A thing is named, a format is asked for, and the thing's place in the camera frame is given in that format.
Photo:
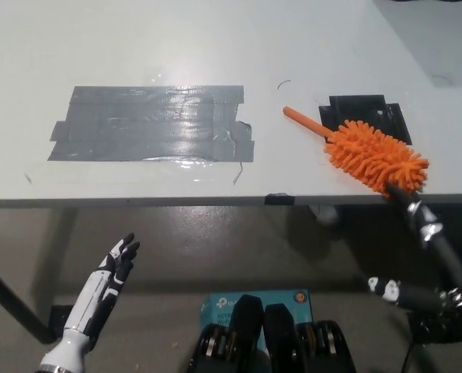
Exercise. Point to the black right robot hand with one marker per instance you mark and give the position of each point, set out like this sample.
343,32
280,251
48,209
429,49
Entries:
434,233

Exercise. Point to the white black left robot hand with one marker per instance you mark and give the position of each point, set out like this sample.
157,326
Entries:
98,287

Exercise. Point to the orange microfibre duster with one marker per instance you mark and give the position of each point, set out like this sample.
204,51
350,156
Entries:
374,155

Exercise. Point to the teal router cardboard box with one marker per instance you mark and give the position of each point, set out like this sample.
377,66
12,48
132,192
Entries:
219,309

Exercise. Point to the black tape patch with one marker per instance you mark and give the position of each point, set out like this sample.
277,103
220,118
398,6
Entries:
370,109

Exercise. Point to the small black tape strip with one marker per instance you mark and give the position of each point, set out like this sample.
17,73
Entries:
279,199

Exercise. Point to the grey duct tape patch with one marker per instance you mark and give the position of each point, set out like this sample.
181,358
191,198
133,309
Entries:
149,124

